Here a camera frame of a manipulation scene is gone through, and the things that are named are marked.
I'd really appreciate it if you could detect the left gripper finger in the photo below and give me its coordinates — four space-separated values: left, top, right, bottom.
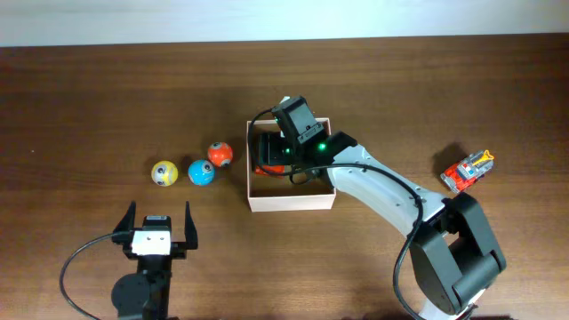
184 201 197 243
114 201 136 233

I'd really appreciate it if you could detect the red toy truck grey top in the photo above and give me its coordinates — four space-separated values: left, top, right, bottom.
254 165 288 178

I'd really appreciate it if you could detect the yellow toy ball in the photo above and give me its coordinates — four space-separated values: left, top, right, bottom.
151 161 179 187

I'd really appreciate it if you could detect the blue toy ball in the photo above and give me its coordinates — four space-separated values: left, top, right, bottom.
188 159 215 186

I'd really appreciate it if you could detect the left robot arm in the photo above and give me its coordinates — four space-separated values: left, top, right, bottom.
111 202 198 319

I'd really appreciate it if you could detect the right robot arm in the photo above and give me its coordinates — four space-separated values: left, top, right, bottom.
280 132 507 319

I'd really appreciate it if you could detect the white cardboard box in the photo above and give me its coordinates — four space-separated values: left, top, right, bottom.
245 116 337 213

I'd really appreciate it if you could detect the orange toy ball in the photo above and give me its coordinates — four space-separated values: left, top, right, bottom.
207 142 233 167

